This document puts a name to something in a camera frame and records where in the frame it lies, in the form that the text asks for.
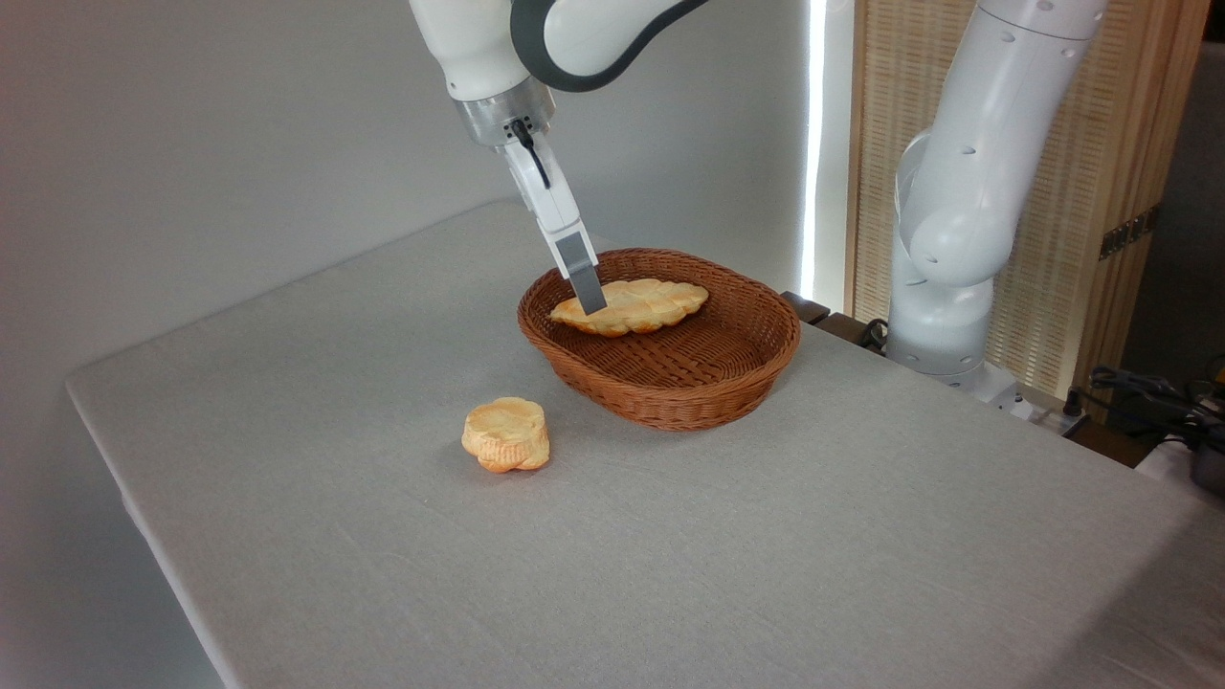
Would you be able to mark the brown wicker basket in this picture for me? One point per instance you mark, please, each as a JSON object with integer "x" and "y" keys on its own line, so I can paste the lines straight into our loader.
{"x": 689, "y": 383}

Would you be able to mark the long braided bread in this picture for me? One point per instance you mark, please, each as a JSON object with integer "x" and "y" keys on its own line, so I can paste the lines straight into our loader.
{"x": 646, "y": 304}

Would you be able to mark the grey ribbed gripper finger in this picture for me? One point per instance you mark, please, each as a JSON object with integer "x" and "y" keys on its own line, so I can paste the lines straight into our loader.
{"x": 579, "y": 258}

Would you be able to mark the metal screen hinge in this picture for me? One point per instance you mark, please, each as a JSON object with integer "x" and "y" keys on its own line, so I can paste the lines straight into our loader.
{"x": 1129, "y": 233}

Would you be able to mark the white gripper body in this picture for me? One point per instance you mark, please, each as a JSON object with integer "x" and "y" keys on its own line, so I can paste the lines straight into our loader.
{"x": 545, "y": 187}

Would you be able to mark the wooden slatted screen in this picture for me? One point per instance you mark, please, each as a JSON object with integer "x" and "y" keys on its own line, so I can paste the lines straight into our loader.
{"x": 1091, "y": 191}

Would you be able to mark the small round bread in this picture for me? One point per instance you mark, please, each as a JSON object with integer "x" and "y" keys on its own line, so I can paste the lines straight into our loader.
{"x": 507, "y": 435}

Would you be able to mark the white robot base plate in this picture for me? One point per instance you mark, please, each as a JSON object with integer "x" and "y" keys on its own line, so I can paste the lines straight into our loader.
{"x": 1000, "y": 392}

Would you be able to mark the grey tablecloth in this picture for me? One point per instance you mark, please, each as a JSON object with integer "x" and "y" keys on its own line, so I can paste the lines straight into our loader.
{"x": 670, "y": 555}

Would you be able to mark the dark wooden stand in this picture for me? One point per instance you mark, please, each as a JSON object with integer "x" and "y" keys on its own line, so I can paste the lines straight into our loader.
{"x": 806, "y": 306}

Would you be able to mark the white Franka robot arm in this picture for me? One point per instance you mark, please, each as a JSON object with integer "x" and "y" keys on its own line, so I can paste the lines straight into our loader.
{"x": 995, "y": 144}

